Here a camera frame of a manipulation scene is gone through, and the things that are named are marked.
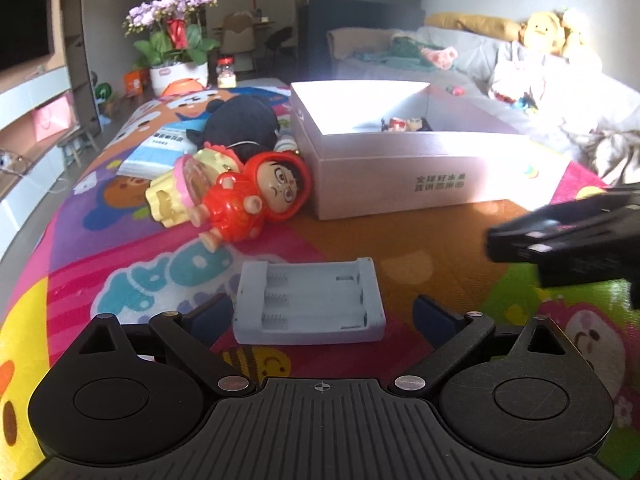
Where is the orange round toy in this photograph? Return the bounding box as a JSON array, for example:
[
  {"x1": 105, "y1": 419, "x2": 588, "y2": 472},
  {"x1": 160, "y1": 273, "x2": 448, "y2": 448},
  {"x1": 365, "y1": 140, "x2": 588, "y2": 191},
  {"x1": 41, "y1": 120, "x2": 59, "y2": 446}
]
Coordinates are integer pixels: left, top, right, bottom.
[{"x1": 161, "y1": 77, "x2": 203, "y2": 97}]

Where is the pink paper bag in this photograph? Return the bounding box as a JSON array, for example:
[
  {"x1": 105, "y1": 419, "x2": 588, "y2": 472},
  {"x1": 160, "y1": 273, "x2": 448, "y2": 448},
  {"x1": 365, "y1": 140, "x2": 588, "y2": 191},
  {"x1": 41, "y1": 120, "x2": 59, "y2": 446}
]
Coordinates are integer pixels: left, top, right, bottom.
[{"x1": 31, "y1": 95, "x2": 71, "y2": 143}]

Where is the white flower pot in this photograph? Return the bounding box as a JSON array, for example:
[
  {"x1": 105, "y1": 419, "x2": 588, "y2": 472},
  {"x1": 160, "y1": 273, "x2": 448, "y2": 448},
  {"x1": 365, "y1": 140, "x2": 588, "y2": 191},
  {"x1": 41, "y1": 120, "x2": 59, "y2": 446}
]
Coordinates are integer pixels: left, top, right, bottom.
[{"x1": 149, "y1": 62, "x2": 210, "y2": 96}]

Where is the beige blanket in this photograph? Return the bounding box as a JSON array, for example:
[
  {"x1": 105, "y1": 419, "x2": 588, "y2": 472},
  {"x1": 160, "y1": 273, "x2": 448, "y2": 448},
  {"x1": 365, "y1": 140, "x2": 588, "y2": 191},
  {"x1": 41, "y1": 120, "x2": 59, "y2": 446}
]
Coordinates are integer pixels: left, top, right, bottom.
[{"x1": 565, "y1": 127, "x2": 640, "y2": 186}]

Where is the white cardboard box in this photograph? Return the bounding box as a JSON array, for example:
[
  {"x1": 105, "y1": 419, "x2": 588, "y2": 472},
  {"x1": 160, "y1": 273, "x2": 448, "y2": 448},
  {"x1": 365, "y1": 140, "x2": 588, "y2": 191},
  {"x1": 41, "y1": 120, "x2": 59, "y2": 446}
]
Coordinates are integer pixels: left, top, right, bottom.
[{"x1": 290, "y1": 80, "x2": 573, "y2": 221}]

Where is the black plush toy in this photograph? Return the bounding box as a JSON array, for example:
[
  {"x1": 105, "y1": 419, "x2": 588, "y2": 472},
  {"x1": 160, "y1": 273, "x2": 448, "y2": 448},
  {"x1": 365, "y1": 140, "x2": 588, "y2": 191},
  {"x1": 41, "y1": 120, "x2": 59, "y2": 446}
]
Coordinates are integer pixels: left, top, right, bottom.
[{"x1": 186, "y1": 95, "x2": 296, "y2": 153}]

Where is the white television cabinet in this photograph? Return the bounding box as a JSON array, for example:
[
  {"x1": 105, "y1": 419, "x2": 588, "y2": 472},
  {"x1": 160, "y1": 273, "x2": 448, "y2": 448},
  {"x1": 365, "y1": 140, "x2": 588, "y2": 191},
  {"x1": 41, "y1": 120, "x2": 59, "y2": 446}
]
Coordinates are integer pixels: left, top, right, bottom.
[{"x1": 0, "y1": 65, "x2": 76, "y2": 256}]

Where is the beige dining chair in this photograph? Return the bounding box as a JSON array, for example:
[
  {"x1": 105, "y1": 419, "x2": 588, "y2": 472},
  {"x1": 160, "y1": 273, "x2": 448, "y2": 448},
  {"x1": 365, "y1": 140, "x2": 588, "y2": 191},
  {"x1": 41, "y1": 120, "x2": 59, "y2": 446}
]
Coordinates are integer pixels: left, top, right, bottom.
[{"x1": 220, "y1": 12, "x2": 256, "y2": 73}]

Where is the purple orchid plant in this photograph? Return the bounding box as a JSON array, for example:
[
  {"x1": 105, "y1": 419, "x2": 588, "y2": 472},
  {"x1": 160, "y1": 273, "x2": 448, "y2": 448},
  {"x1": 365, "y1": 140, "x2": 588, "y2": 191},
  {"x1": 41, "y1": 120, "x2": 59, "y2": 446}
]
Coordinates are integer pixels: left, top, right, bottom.
[{"x1": 122, "y1": 0, "x2": 221, "y2": 67}]

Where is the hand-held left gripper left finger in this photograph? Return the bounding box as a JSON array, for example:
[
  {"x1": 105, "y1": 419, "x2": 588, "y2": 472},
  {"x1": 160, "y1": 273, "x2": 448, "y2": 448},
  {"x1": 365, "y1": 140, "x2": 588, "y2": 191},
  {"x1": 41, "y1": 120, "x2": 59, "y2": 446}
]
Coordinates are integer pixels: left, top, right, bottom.
[{"x1": 67, "y1": 294, "x2": 253, "y2": 395}]

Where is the red-lidded clear jar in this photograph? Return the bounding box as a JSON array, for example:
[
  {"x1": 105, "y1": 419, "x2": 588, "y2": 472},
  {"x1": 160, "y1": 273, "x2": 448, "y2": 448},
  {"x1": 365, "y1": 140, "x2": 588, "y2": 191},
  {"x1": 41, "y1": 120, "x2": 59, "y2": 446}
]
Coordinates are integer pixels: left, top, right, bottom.
[{"x1": 216, "y1": 56, "x2": 237, "y2": 88}]

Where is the yellow cushion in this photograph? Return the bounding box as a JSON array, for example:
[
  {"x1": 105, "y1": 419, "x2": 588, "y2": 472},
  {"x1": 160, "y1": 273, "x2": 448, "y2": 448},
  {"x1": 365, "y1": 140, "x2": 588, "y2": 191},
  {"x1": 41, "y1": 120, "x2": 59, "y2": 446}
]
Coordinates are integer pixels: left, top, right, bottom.
[{"x1": 425, "y1": 12, "x2": 523, "y2": 41}]

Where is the grey-blue battery holder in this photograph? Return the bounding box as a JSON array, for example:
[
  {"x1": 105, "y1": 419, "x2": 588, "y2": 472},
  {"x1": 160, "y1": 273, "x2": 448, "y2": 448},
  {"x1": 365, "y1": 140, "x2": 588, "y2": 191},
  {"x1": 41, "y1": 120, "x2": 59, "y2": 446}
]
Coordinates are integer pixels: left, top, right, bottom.
[{"x1": 231, "y1": 257, "x2": 387, "y2": 346}]

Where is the grey sofa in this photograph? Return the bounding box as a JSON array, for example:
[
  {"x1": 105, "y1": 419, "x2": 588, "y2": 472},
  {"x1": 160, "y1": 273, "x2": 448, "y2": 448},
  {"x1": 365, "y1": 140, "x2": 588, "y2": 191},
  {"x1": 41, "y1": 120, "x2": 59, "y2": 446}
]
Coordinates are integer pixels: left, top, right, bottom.
[{"x1": 327, "y1": 25, "x2": 640, "y2": 181}]

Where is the white printed garment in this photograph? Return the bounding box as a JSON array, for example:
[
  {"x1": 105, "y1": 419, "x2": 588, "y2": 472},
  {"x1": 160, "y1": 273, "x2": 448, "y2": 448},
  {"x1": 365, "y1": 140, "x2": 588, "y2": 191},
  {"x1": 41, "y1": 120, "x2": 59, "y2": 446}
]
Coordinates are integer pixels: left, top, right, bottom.
[{"x1": 487, "y1": 40, "x2": 546, "y2": 111}]

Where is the small black-haired figurine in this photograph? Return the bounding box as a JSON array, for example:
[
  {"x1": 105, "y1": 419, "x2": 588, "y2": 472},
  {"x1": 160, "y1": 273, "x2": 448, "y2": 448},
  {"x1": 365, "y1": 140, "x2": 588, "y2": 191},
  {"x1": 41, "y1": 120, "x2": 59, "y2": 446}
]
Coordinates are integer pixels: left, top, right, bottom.
[{"x1": 381, "y1": 116, "x2": 433, "y2": 133}]

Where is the dark chair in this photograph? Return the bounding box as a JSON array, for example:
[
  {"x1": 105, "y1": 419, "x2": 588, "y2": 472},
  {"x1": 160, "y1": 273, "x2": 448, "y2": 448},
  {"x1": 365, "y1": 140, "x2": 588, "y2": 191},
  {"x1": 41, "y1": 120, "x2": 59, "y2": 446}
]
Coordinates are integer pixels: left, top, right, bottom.
[{"x1": 265, "y1": 25, "x2": 296, "y2": 68}]

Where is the dark blue cabinet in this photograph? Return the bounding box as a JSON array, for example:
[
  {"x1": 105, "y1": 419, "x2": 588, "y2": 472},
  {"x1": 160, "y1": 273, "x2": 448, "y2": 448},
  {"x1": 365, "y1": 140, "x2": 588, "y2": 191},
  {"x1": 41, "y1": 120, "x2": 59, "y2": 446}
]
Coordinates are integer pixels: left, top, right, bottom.
[{"x1": 297, "y1": 0, "x2": 426, "y2": 81}]

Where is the small wooden stool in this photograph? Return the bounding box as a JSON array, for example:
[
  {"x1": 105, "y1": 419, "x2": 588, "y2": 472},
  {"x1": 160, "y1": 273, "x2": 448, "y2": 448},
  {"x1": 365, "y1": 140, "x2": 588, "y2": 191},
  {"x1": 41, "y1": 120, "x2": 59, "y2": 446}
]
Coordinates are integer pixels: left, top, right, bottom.
[{"x1": 57, "y1": 127, "x2": 101, "y2": 166}]

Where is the green clothing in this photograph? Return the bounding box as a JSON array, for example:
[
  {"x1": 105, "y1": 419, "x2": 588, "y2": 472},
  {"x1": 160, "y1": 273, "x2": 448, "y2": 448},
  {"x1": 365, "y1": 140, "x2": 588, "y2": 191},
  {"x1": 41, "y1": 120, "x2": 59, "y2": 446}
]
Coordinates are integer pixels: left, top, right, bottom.
[{"x1": 385, "y1": 35, "x2": 436, "y2": 68}]

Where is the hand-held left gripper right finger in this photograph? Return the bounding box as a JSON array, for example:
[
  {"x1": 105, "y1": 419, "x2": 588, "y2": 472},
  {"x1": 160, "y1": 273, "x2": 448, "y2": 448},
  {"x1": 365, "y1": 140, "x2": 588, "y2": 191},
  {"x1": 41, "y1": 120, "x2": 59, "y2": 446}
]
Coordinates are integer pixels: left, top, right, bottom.
[{"x1": 392, "y1": 295, "x2": 577, "y2": 395}]

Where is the yellow and pink doll toy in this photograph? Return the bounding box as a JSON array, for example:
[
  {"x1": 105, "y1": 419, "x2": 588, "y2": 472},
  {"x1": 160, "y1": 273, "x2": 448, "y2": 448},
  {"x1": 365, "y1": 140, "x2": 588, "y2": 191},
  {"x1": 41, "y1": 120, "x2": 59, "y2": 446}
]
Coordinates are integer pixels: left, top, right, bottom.
[{"x1": 145, "y1": 141, "x2": 246, "y2": 228}]

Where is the yellow duck plush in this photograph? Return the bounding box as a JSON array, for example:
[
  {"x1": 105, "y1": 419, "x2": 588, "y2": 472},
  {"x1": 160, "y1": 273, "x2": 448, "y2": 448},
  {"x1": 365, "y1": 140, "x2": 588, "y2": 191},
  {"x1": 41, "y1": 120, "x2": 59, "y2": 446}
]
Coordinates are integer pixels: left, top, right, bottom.
[{"x1": 517, "y1": 10, "x2": 566, "y2": 56}]

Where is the pale yellow plush toy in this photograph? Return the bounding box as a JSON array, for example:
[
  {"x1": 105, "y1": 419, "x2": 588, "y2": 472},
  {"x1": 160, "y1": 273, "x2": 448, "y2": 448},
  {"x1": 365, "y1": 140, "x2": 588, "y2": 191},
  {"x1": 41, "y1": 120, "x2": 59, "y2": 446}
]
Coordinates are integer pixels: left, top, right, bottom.
[{"x1": 560, "y1": 7, "x2": 601, "y2": 61}]

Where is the black television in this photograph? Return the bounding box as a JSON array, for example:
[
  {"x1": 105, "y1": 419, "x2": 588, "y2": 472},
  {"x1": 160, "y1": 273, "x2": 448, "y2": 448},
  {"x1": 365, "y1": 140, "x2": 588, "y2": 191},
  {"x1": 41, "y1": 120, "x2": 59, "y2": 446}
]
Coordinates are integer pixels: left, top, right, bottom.
[{"x1": 0, "y1": 0, "x2": 56, "y2": 73}]

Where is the pink plush toy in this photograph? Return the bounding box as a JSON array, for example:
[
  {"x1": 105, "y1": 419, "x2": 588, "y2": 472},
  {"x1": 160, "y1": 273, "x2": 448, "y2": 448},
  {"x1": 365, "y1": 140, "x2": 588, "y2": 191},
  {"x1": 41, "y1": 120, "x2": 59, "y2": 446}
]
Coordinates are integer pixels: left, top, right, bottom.
[{"x1": 420, "y1": 46, "x2": 458, "y2": 71}]

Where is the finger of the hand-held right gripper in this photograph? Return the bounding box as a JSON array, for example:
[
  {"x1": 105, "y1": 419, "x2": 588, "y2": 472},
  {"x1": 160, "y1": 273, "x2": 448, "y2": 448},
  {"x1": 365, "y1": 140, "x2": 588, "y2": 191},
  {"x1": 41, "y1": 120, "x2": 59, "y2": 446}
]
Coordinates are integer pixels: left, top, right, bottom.
[
  {"x1": 520, "y1": 189, "x2": 640, "y2": 233},
  {"x1": 487, "y1": 220, "x2": 640, "y2": 262}
]

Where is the blue wet wipe packet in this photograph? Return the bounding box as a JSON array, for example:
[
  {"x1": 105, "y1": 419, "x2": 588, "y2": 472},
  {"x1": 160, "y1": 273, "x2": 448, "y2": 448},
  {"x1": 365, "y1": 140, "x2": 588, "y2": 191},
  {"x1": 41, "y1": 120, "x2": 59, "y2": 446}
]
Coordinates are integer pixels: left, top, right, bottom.
[{"x1": 120, "y1": 127, "x2": 211, "y2": 178}]

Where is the red hooded doll toy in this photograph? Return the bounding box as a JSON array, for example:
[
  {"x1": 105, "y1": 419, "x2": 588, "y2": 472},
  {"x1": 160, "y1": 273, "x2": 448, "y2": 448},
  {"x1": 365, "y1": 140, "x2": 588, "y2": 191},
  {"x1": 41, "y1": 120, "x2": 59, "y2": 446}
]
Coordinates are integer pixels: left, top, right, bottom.
[{"x1": 192, "y1": 151, "x2": 313, "y2": 252}]

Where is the colourful cartoon printed mat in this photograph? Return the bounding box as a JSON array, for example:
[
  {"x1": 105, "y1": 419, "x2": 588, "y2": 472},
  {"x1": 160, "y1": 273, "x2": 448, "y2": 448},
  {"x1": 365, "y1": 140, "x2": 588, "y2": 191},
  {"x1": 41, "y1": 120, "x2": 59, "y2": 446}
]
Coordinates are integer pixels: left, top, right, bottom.
[{"x1": 0, "y1": 77, "x2": 640, "y2": 480}]

